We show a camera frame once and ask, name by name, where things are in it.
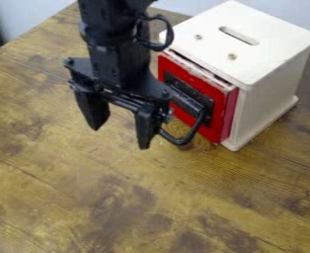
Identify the red drawer front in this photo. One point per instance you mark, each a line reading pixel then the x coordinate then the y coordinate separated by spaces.
pixel 200 91

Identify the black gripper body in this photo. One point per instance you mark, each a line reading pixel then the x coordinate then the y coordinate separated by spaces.
pixel 119 71

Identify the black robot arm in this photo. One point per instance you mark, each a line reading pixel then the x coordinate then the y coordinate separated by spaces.
pixel 112 22

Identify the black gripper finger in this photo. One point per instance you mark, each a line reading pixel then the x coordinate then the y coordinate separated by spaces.
pixel 93 106
pixel 147 127

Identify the black drawer handle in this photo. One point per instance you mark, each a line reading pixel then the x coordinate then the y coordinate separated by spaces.
pixel 194 103

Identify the white wooden box cabinet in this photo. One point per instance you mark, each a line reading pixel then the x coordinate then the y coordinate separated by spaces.
pixel 242 58

